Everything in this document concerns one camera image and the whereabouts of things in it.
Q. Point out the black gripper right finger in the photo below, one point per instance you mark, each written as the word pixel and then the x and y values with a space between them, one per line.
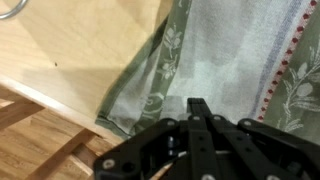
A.
pixel 256 153

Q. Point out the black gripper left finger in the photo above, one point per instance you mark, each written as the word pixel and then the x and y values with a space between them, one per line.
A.
pixel 196 146

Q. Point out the green patterned towel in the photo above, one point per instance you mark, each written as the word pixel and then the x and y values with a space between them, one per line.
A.
pixel 226 66

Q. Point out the wooden slatted chair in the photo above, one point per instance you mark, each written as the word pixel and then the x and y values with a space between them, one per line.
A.
pixel 50 146

